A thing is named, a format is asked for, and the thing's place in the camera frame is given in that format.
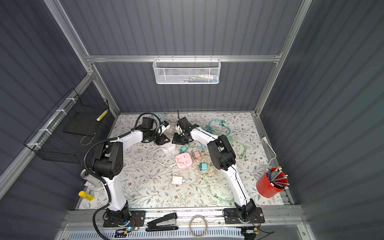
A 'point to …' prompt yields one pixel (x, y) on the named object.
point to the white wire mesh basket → (187, 70)
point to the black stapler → (167, 222)
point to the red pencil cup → (274, 182)
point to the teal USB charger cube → (203, 166)
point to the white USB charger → (177, 180)
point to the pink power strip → (184, 160)
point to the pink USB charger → (196, 155)
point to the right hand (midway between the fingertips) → (174, 143)
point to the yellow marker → (85, 195)
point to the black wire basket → (66, 133)
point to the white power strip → (167, 147)
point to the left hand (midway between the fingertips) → (166, 138)
